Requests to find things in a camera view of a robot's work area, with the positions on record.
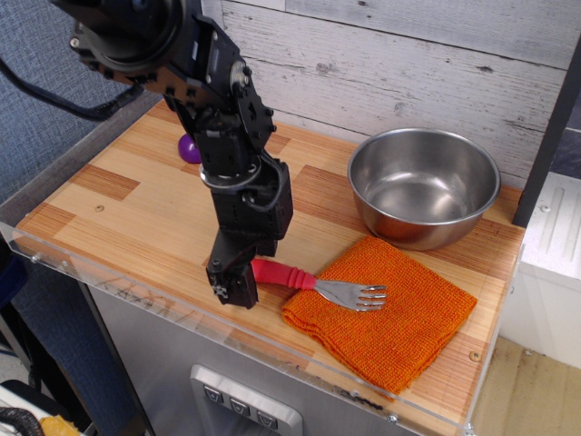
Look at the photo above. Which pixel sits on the orange knitted towel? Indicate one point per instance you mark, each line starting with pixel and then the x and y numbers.
pixel 391 347

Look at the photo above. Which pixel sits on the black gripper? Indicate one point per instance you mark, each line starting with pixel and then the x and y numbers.
pixel 254 211

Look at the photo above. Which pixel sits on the silver button panel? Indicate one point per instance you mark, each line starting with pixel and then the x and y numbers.
pixel 231 408

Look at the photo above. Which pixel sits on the stainless steel bowl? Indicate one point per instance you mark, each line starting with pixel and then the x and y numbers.
pixel 422 189

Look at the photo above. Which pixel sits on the stainless steel cabinet front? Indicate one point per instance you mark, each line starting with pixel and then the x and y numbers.
pixel 159 340

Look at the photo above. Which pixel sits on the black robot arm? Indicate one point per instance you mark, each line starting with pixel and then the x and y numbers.
pixel 171 48

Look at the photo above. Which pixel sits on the red handled metal fork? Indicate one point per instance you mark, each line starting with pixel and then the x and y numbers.
pixel 348 295

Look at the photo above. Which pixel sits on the purple toy eggplant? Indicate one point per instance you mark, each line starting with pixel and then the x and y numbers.
pixel 188 150

